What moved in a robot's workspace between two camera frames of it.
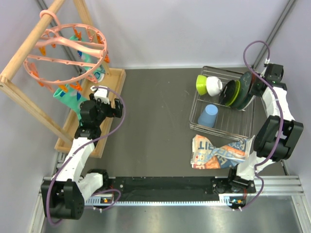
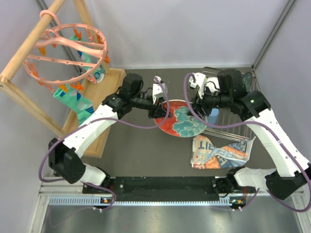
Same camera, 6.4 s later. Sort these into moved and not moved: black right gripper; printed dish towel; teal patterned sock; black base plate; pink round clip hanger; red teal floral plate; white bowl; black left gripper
Moved: black left gripper; black right gripper; red teal floral plate
Not moved: printed dish towel; white bowl; teal patterned sock; black base plate; pink round clip hanger
